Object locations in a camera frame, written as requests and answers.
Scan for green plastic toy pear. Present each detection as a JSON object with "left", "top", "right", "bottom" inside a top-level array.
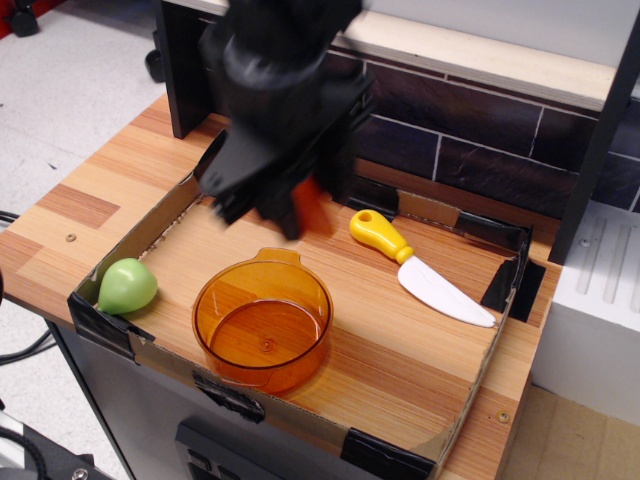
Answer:
[{"left": 98, "top": 258, "right": 158, "bottom": 315}]

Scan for white ribbed sink block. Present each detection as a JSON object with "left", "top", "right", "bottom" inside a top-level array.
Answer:
[{"left": 532, "top": 202, "right": 639, "bottom": 424}]

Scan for black caster wheel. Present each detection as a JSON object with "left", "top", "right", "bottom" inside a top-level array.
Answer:
[{"left": 144, "top": 30, "right": 165, "bottom": 83}]

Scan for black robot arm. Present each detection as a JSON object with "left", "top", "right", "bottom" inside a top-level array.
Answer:
[{"left": 196, "top": 1, "right": 373, "bottom": 240}]

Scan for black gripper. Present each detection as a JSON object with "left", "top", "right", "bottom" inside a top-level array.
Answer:
[{"left": 199, "top": 47, "right": 373, "bottom": 239}]

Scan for dark brick pattern backsplash panel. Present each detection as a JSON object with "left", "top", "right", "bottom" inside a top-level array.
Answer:
[{"left": 153, "top": 0, "right": 640, "bottom": 221}]

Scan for orange transparent plastic pot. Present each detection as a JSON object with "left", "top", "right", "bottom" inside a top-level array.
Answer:
[{"left": 192, "top": 248, "right": 334, "bottom": 394}]

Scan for black vertical post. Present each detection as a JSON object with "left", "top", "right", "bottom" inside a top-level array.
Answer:
[{"left": 548, "top": 15, "right": 639, "bottom": 265}]

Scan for orange plastic toy carrot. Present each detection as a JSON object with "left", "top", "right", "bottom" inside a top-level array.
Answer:
[{"left": 292, "top": 177, "right": 333, "bottom": 237}]

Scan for cardboard fence with black tape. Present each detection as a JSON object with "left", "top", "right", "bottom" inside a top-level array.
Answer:
[{"left": 68, "top": 173, "right": 531, "bottom": 479}]

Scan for yellow handled toy knife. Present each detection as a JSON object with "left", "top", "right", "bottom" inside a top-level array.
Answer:
[{"left": 349, "top": 209, "right": 496, "bottom": 328}]

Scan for black cables at left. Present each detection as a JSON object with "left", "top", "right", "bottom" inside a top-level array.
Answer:
[{"left": 0, "top": 209, "right": 59, "bottom": 369}]

